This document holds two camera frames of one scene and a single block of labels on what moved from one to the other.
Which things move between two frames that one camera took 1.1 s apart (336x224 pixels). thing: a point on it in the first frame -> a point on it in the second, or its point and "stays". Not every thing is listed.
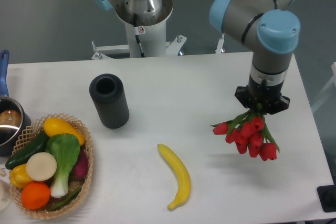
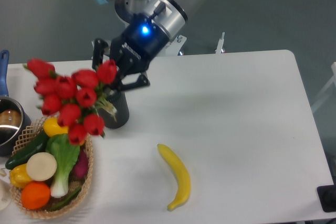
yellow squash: (53, 126) stays
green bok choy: (65, 148) stays
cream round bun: (41, 166) stays
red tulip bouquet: (250, 134) -> (80, 97)
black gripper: (270, 97) -> (132, 50)
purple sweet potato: (79, 171) stays
